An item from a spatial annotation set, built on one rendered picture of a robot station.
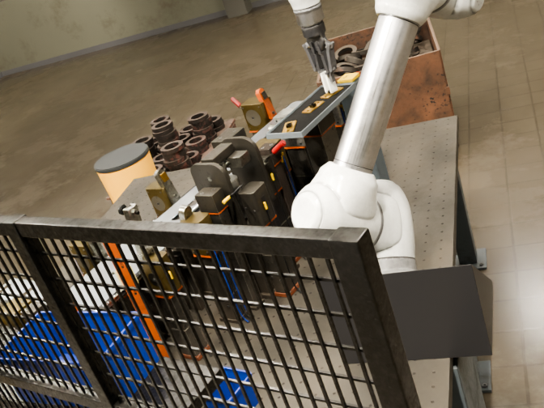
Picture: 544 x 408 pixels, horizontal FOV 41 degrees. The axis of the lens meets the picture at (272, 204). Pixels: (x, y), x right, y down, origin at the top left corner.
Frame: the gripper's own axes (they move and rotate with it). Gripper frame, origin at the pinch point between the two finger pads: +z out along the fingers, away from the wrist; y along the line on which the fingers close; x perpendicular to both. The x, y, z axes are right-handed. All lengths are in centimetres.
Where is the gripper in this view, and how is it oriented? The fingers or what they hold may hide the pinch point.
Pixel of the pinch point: (329, 82)
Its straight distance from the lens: 243.5
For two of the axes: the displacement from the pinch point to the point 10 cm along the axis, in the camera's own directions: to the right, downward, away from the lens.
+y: -6.3, -1.6, 7.6
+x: -7.1, 5.0, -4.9
